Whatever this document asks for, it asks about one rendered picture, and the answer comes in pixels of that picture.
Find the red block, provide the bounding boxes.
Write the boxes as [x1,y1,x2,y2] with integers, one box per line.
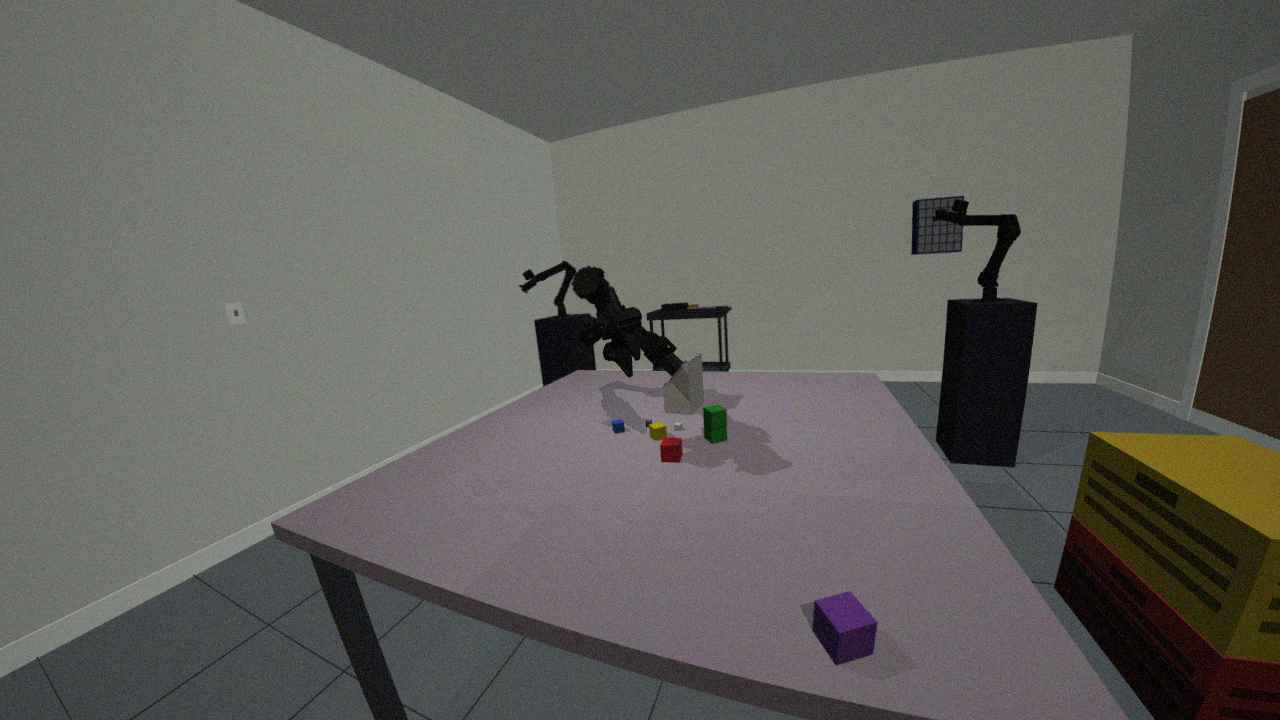
[660,438,684,462]

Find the purple block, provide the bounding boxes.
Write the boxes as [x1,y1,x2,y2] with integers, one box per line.
[812,591,877,665]

